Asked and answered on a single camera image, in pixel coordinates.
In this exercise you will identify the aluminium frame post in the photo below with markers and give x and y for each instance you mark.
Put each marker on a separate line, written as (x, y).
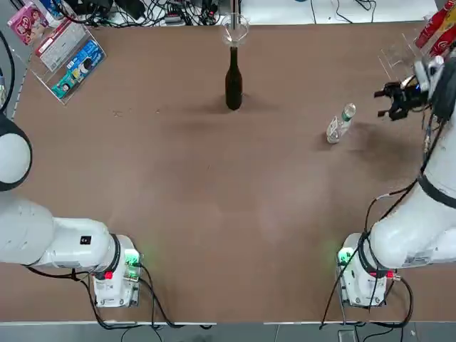
(234, 5)

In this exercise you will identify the blue cookie packet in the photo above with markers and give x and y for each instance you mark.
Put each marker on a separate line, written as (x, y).
(85, 58)

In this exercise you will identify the dark glass bottle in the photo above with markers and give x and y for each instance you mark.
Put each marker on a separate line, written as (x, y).
(233, 89)

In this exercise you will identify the clear plastic water bottle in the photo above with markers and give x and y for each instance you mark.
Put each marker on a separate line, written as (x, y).
(338, 130)

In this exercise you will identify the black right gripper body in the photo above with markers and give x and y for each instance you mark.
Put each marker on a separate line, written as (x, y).
(413, 98)

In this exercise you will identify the yellow juice bottle orange cap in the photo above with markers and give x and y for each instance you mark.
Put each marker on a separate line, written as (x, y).
(447, 21)

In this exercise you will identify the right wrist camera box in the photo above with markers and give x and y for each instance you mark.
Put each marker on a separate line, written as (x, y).
(427, 71)

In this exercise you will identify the clear acrylic snack shelf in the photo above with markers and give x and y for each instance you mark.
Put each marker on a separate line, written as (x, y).
(39, 76)

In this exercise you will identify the green snack packet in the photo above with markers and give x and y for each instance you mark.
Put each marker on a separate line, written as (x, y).
(67, 83)

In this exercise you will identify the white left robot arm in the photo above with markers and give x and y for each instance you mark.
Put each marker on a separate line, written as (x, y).
(25, 231)

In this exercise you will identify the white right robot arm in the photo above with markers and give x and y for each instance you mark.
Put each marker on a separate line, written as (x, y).
(441, 153)

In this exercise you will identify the red white snack box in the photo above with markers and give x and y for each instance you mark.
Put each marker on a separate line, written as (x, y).
(58, 46)

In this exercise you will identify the red cola bottle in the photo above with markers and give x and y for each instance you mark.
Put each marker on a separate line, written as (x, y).
(429, 28)
(440, 44)

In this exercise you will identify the clear acrylic bottle shelf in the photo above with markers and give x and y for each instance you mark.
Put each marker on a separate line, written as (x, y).
(392, 60)

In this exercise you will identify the pink snack box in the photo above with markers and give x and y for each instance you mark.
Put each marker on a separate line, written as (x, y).
(28, 21)

